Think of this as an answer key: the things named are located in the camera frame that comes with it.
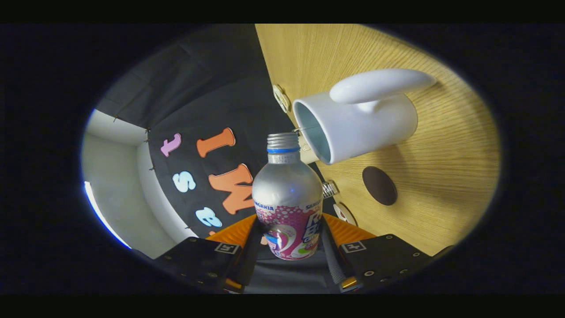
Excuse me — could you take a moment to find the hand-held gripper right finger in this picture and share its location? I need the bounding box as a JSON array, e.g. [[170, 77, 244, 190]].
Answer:
[[321, 214, 434, 293]]

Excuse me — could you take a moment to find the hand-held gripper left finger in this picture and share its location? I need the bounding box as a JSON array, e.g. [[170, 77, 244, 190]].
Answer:
[[154, 215, 264, 293]]

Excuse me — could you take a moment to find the dark brown round coaster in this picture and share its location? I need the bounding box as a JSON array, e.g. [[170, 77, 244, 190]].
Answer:
[[362, 166, 398, 206]]

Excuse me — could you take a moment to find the silver juice bottle pink label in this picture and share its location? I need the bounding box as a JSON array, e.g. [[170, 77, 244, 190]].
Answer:
[[252, 132, 324, 261]]

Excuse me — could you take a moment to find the white cup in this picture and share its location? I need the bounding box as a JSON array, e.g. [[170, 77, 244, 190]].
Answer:
[[292, 68, 437, 165]]

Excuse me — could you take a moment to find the white round plate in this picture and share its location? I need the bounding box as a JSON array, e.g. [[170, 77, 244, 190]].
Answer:
[[332, 202, 357, 226]]

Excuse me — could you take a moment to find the wooden table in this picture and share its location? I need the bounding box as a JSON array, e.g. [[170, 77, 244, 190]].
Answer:
[[255, 24, 501, 257]]

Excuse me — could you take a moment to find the white toaster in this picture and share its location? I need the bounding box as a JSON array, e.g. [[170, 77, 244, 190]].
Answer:
[[298, 135, 320, 165]]

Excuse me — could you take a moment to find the black backdrop cloth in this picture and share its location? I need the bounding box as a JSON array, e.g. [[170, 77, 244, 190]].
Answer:
[[95, 24, 336, 294]]

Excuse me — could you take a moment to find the white compartment tray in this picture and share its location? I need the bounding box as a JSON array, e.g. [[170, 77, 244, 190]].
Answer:
[[272, 84, 290, 114]]

